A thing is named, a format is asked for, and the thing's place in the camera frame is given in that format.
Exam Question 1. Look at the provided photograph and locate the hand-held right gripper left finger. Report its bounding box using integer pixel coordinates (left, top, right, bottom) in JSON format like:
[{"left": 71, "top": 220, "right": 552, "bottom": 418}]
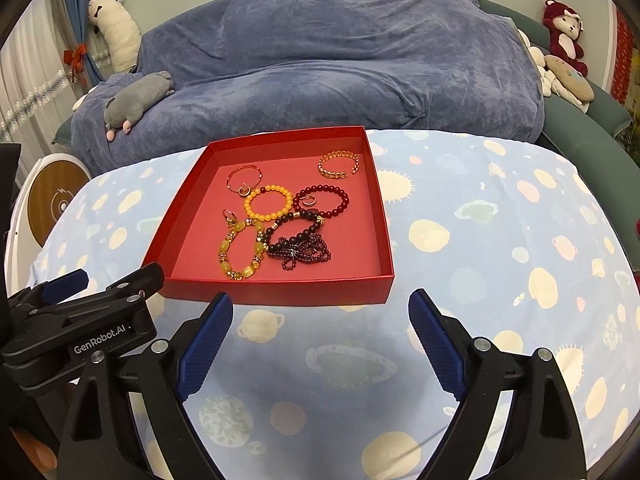
[{"left": 57, "top": 291, "right": 234, "bottom": 480}]

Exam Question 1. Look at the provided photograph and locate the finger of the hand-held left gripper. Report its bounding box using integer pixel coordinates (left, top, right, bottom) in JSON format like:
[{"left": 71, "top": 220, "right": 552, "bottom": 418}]
[
  {"left": 50, "top": 262, "right": 166, "bottom": 319},
  {"left": 7, "top": 269, "right": 91, "bottom": 312}
]

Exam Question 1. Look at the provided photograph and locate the green sofa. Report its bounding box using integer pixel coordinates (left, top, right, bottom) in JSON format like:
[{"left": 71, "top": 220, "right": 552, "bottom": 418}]
[{"left": 475, "top": 0, "right": 633, "bottom": 153}]

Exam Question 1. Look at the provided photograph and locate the red hanging decoration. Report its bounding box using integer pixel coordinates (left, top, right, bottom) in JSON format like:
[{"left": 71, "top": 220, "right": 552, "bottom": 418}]
[{"left": 611, "top": 10, "right": 636, "bottom": 106}]

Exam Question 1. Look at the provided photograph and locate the dark red bead bracelet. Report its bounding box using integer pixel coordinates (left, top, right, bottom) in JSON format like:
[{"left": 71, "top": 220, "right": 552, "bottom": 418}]
[{"left": 293, "top": 186, "right": 351, "bottom": 219}]

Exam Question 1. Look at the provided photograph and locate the grey plush toy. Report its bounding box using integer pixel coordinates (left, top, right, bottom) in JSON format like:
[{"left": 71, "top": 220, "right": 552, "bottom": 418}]
[{"left": 102, "top": 71, "right": 175, "bottom": 142}]

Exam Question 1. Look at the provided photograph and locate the red cardboard box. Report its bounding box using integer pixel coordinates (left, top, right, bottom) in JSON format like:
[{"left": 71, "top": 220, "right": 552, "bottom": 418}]
[{"left": 141, "top": 125, "right": 396, "bottom": 307}]

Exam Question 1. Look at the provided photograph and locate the purple bracelet with clover charm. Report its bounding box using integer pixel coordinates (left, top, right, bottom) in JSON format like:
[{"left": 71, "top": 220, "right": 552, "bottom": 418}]
[{"left": 264, "top": 211, "right": 327, "bottom": 246}]

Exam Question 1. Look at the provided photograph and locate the red monkey plush toy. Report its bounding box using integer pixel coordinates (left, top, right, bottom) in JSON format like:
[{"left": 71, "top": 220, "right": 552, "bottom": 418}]
[{"left": 542, "top": 0, "right": 590, "bottom": 77}]

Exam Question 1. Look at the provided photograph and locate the white sheer curtain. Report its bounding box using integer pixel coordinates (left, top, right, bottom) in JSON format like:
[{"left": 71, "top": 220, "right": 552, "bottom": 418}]
[{"left": 0, "top": 35, "right": 76, "bottom": 146}]

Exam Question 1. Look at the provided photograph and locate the thin pink bangle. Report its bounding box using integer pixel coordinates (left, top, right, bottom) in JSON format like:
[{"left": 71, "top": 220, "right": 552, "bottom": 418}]
[{"left": 226, "top": 164, "right": 263, "bottom": 192}]

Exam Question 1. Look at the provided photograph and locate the white round wooden-faced device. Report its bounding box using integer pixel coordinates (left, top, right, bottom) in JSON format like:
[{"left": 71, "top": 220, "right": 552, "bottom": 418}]
[{"left": 10, "top": 155, "right": 93, "bottom": 261}]

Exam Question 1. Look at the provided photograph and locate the orange bead bracelet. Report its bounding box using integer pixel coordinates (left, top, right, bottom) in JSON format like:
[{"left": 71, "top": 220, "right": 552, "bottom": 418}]
[{"left": 243, "top": 184, "right": 293, "bottom": 222}]

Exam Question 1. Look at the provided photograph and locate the blue velvet blanket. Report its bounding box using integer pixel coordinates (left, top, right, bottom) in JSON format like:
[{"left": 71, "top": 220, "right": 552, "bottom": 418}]
[{"left": 70, "top": 0, "right": 546, "bottom": 176}]

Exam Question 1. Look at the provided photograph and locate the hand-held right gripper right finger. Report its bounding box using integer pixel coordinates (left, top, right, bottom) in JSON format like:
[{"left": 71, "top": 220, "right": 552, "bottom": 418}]
[{"left": 407, "top": 287, "right": 586, "bottom": 480}]

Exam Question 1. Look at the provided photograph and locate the yellow-green bead bracelet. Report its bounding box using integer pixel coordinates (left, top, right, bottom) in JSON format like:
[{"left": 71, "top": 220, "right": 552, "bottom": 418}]
[{"left": 216, "top": 219, "right": 266, "bottom": 281}]

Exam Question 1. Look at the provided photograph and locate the gold chain bangle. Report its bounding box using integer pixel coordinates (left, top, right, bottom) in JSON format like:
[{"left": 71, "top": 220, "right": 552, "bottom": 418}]
[{"left": 318, "top": 150, "right": 362, "bottom": 180}]

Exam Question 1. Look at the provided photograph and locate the red curtain bow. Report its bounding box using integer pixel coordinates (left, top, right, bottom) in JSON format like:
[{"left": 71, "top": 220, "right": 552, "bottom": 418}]
[{"left": 62, "top": 44, "right": 91, "bottom": 70}]

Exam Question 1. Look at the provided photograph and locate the beige plush toy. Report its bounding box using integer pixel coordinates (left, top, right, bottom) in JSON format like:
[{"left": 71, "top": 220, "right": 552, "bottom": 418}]
[{"left": 544, "top": 55, "right": 596, "bottom": 103}]

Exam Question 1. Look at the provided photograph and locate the dark red tasselled bead string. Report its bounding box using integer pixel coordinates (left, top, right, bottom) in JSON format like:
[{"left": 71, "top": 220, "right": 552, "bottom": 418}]
[{"left": 267, "top": 220, "right": 347, "bottom": 272}]

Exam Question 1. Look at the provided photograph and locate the white llama plush toy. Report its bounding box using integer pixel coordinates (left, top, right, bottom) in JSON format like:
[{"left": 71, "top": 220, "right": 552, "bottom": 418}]
[{"left": 87, "top": 0, "right": 143, "bottom": 75}]

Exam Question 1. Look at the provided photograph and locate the person's left hand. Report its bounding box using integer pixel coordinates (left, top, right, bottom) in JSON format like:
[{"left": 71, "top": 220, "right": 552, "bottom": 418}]
[{"left": 7, "top": 422, "right": 60, "bottom": 471}]

